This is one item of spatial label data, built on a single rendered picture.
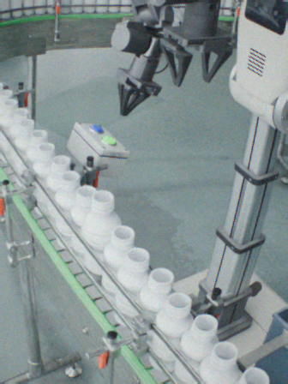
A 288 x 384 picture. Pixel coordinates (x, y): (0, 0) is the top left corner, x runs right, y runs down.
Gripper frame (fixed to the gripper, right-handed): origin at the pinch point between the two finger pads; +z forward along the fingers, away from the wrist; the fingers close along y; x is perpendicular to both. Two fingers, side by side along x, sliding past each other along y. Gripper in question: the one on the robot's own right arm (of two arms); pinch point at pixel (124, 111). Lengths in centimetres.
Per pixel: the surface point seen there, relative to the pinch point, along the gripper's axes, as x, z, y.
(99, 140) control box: -3.0, 8.1, -1.2
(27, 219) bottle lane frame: -17.9, 27.1, 2.9
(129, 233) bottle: -16.4, 9.3, 33.0
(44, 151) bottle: -20.0, 9.1, 4.5
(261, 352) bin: 9, 24, 55
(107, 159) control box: -2.3, 10.4, 3.3
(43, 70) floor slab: 132, 75, -284
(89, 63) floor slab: 172, 61, -282
